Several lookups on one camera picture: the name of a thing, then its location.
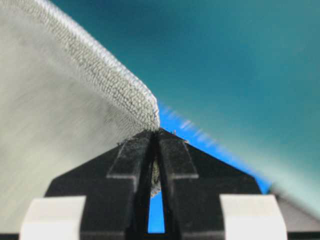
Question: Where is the large grey towel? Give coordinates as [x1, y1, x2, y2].
[0, 0, 160, 233]

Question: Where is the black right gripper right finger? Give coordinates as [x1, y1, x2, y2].
[156, 127, 288, 240]

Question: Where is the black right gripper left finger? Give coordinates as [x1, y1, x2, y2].
[18, 130, 154, 240]

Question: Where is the blue table cover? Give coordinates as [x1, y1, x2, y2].
[147, 101, 273, 233]

